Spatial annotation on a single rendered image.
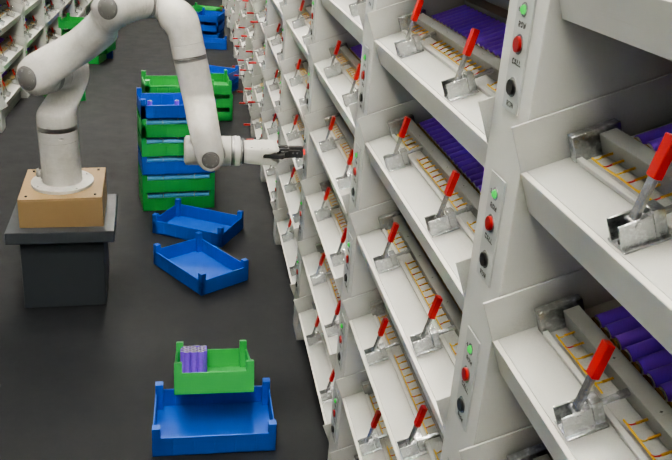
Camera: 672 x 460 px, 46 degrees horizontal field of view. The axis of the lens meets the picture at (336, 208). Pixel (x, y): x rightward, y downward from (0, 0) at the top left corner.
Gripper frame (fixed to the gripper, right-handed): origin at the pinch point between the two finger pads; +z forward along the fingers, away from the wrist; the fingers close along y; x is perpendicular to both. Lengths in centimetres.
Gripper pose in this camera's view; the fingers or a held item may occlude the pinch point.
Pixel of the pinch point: (295, 151)
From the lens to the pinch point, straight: 227.5
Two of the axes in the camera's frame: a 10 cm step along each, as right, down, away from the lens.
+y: 1.7, 3.8, -9.1
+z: 9.8, 0.0, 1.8
